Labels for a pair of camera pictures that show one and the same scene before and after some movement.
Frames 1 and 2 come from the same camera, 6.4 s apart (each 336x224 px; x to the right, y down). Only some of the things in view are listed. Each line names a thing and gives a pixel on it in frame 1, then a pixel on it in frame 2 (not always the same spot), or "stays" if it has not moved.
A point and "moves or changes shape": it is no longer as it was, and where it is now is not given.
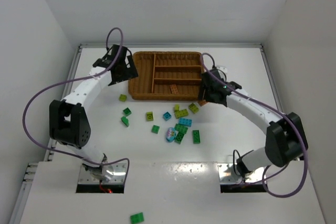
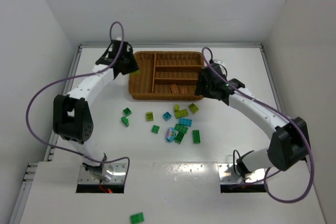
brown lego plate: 201,102 to 184,90
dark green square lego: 127,112 stays
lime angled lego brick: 193,108 stays
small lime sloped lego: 176,107 stays
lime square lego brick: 122,97 moves or changes shape
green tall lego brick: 196,136 stays
